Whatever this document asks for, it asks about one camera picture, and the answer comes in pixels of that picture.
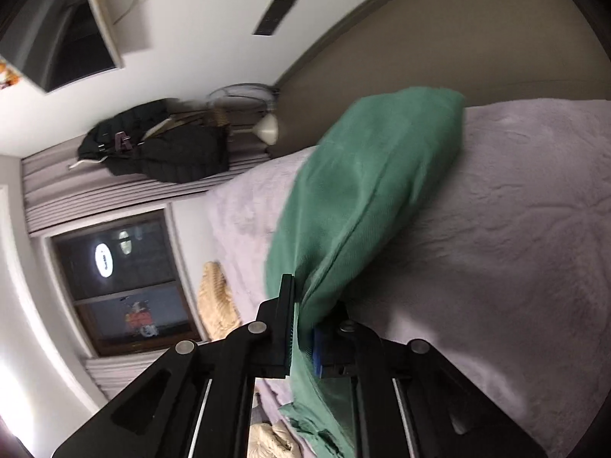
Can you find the red cartoon window decoration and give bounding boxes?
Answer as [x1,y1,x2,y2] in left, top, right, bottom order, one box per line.
[121,300,159,339]

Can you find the black ceiling vent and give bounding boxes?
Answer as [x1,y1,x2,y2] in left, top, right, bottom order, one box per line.
[252,0,319,37]

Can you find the green garment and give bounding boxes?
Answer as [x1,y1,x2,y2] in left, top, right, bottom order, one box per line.
[264,87,467,458]

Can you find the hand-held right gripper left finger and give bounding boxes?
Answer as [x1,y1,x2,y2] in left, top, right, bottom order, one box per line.
[52,274,299,458]

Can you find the purple plush blanket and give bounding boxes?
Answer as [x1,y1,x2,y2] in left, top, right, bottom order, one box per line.
[205,99,611,458]

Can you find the white lamp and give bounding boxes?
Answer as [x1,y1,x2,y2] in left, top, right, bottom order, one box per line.
[232,113,280,146]

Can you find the beige padded headboard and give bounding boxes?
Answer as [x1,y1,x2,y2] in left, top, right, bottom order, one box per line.
[267,0,611,160]

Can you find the dark framed window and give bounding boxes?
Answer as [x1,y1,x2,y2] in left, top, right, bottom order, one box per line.
[50,209,207,358]

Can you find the dark wardrobe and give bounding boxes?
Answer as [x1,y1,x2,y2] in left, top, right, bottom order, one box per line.
[0,0,118,95]

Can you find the white air conditioner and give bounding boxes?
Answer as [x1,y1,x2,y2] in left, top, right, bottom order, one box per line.
[78,0,156,69]

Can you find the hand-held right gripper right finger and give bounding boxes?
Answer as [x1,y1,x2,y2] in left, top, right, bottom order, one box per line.
[312,302,548,458]

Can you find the grey curtain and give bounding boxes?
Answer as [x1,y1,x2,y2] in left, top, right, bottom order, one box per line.
[21,142,269,238]
[85,343,178,402]

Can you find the wire fan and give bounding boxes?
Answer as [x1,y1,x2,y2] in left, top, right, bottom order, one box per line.
[207,83,278,116]

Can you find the black jacket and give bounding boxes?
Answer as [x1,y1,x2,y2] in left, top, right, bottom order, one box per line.
[78,98,231,184]

